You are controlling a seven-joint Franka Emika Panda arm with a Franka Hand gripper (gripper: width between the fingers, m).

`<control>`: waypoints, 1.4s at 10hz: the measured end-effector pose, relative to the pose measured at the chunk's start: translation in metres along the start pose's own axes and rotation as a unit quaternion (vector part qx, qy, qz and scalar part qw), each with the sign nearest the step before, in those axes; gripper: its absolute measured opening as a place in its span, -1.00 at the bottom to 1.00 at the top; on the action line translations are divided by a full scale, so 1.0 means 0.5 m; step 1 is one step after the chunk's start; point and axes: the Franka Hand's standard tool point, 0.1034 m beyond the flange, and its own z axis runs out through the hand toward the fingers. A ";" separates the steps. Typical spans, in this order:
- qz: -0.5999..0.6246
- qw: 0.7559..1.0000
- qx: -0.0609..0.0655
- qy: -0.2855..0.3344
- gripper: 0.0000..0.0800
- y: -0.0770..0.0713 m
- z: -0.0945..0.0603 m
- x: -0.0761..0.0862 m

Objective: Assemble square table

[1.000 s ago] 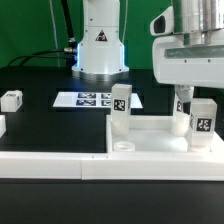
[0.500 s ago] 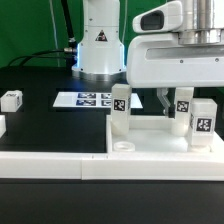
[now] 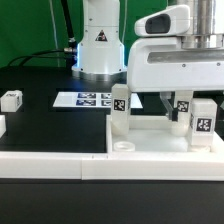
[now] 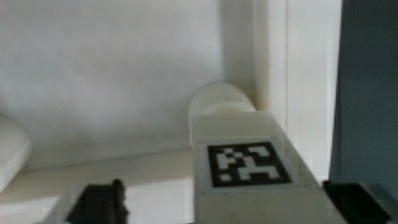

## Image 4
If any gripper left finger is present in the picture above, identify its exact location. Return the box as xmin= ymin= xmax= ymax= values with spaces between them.
xmin=43 ymin=178 xmax=131 ymax=224

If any white square table top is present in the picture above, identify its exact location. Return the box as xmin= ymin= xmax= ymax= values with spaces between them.
xmin=0 ymin=0 xmax=341 ymax=224

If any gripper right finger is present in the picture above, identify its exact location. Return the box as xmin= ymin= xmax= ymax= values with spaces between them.
xmin=323 ymin=181 xmax=398 ymax=224

